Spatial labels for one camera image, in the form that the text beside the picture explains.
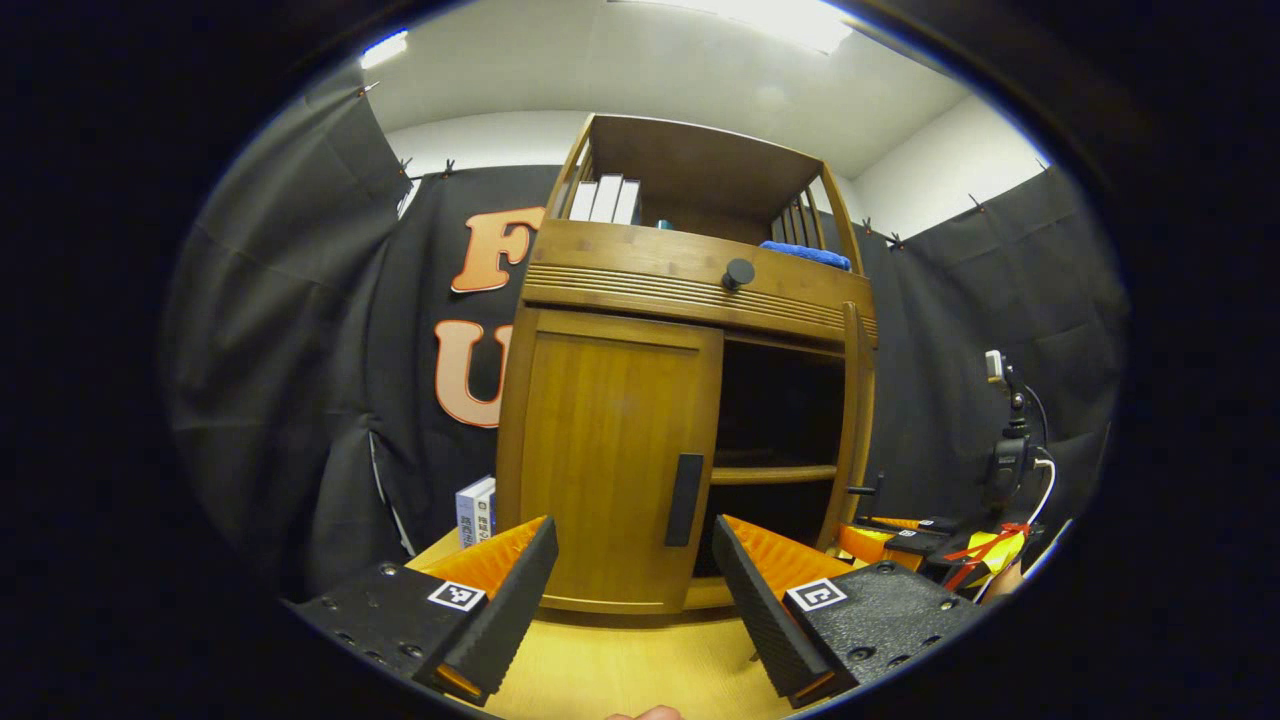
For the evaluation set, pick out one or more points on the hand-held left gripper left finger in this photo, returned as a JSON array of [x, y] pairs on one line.
[[515, 600]]

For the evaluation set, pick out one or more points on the wooden cabinet door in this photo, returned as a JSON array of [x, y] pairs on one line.
[[600, 450], [855, 400]]

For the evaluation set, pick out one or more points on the wooden double-door shoe cabinet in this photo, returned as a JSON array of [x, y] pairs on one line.
[[700, 170]]

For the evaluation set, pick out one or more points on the wooden drawer with black knob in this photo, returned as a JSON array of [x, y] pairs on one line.
[[640, 260]]

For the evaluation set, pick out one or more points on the white book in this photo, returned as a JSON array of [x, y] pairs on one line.
[[627, 202], [582, 200], [606, 198]]

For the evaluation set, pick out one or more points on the blue towel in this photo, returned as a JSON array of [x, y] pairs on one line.
[[805, 255]]

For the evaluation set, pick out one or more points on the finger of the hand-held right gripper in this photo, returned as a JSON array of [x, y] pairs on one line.
[[905, 522], [870, 545]]

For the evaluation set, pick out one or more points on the small ceiling light panel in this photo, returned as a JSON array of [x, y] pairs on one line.
[[385, 48]]

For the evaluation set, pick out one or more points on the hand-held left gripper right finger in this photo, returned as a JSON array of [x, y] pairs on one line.
[[755, 600]]

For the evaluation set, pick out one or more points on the white cardboard box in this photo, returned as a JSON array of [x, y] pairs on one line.
[[475, 510]]

